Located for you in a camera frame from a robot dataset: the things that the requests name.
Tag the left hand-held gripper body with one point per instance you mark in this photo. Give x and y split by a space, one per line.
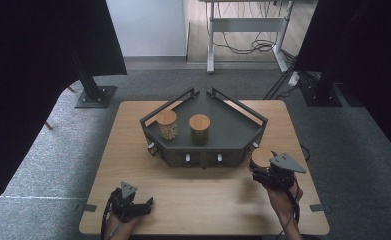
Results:
124 204

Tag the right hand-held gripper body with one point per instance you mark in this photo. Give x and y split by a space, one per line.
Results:
281 176

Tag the glass jar with brown contents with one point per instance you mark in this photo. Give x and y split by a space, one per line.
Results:
261 158

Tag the black corner shelf rack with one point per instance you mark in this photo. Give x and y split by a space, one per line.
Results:
229 128

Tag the glass jar with green contents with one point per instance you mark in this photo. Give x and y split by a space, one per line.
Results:
199 126

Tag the glass jar with pale beans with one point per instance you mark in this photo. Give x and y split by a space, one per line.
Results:
167 121

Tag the white power strip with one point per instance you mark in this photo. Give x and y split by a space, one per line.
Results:
293 79

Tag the black metal stand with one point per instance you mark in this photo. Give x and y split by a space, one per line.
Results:
323 93
93 95

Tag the brown wooden leg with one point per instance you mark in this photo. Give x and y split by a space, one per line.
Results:
48 126
71 89

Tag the black curtain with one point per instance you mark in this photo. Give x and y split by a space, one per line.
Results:
366 50
33 66

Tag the white desk frame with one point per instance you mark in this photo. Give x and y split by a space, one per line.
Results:
246 25

